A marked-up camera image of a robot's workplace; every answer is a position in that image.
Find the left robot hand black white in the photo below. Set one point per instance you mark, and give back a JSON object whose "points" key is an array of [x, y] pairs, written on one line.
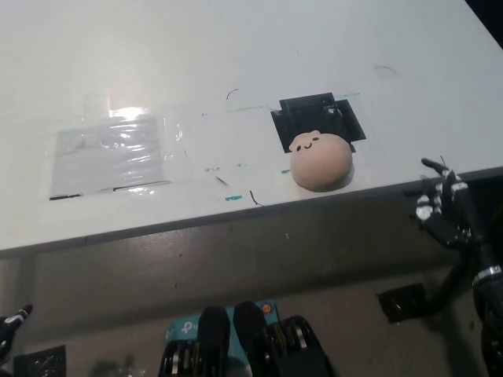
{"points": [[8, 326]]}

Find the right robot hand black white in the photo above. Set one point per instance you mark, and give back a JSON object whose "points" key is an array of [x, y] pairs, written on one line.
{"points": [[442, 229]]}

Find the pink dumpling toy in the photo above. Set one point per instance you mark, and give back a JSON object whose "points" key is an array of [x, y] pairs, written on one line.
{"points": [[320, 163]]}

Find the black mask tape square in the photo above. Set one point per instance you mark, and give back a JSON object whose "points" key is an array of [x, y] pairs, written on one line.
{"points": [[310, 118]]}

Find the small black floor tape patch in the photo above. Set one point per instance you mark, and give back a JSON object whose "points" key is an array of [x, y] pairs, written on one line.
{"points": [[39, 361]]}

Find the large black floor tape patch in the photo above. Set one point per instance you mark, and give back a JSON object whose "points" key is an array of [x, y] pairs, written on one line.
{"points": [[404, 303]]}

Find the clear plastic taped sheet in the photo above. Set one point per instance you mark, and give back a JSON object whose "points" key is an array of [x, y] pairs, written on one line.
{"points": [[110, 157]]}

